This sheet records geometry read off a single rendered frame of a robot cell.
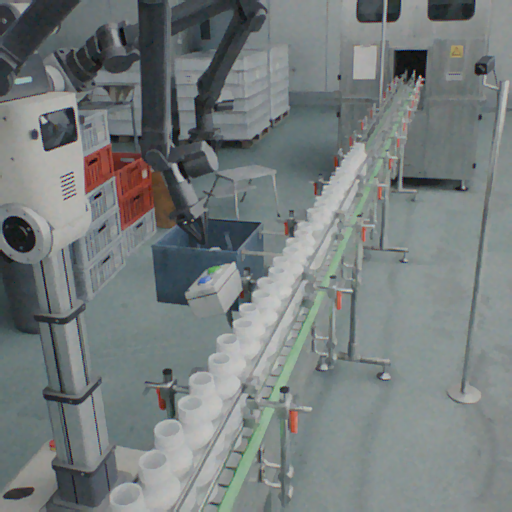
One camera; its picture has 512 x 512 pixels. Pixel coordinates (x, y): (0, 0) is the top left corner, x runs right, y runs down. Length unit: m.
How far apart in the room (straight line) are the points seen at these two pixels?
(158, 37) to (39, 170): 0.48
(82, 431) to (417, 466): 1.34
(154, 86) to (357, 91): 4.88
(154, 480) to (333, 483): 1.70
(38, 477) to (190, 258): 0.88
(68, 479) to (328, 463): 1.04
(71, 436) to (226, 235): 0.92
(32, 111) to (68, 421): 0.88
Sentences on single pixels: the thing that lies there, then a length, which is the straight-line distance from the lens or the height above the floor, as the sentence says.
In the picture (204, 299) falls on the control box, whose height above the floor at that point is 1.09.
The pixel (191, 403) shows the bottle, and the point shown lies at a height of 1.15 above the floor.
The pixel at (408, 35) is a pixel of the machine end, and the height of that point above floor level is 1.44.
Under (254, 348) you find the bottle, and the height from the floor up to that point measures 1.12.
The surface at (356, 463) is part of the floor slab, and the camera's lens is 2.52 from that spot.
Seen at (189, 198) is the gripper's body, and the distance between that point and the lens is 1.32.
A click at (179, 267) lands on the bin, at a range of 2.03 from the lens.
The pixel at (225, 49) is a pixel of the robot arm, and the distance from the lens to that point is 1.77.
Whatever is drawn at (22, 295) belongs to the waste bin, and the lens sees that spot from 3.52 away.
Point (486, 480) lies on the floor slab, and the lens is 2.56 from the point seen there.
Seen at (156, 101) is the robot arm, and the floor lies 1.51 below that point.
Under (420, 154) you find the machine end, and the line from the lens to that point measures 6.06.
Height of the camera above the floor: 1.67
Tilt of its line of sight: 22 degrees down
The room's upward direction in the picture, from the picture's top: 2 degrees counter-clockwise
